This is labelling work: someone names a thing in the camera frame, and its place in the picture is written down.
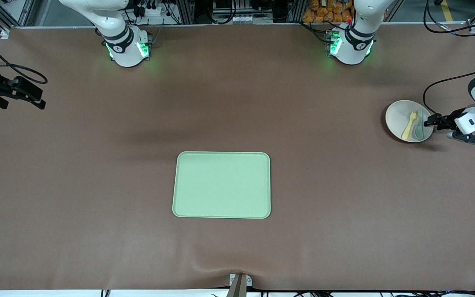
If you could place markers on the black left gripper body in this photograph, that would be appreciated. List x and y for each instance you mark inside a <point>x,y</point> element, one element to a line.
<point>447,119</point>

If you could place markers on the yellow plastic fork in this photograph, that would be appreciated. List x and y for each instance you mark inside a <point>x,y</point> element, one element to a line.
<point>408,126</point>

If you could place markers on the round white plate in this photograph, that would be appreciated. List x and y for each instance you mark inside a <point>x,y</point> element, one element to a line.
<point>396,119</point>

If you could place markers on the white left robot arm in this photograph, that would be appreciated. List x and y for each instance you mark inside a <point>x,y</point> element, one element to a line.
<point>355,51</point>

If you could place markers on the teal plastic spoon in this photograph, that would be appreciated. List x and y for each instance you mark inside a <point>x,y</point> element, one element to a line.
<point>418,131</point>

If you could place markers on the brown table cover mat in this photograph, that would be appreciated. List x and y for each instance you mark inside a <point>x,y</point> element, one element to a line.
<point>97,185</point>

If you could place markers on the white power strip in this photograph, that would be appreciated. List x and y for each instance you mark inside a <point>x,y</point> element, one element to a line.
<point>155,11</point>
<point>241,19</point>

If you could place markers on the orange packaged snacks pile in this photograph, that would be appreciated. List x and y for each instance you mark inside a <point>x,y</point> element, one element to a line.
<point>328,14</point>

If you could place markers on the light green rectangular tray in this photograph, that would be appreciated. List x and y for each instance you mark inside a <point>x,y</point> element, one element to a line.
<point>221,185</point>

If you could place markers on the grey metal clamp bracket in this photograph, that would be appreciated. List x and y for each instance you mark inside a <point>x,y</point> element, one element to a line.
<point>248,281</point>

